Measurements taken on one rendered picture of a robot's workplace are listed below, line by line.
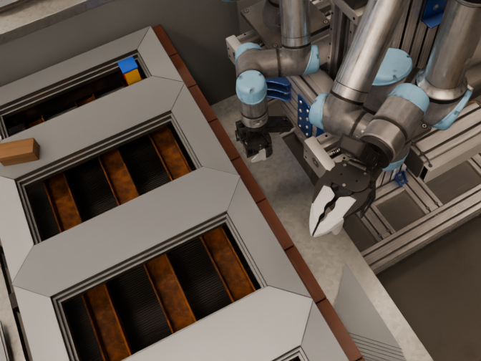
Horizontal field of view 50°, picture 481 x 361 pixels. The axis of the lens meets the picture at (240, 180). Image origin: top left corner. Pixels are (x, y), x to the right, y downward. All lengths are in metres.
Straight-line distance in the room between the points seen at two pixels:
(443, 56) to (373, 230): 1.17
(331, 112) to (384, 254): 1.19
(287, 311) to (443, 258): 1.22
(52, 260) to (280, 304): 0.68
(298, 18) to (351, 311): 0.84
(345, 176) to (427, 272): 1.59
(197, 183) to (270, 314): 0.47
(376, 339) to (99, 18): 1.45
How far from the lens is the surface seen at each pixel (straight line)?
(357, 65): 1.08
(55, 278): 1.61
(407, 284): 2.42
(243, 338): 1.42
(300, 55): 1.36
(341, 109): 1.09
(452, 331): 2.41
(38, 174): 1.83
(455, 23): 1.15
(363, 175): 0.91
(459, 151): 1.62
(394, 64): 1.34
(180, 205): 1.59
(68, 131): 1.86
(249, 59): 1.36
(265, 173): 1.82
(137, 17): 2.11
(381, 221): 2.28
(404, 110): 0.99
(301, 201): 1.77
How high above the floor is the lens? 2.24
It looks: 59 degrees down
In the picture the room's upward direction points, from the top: 10 degrees counter-clockwise
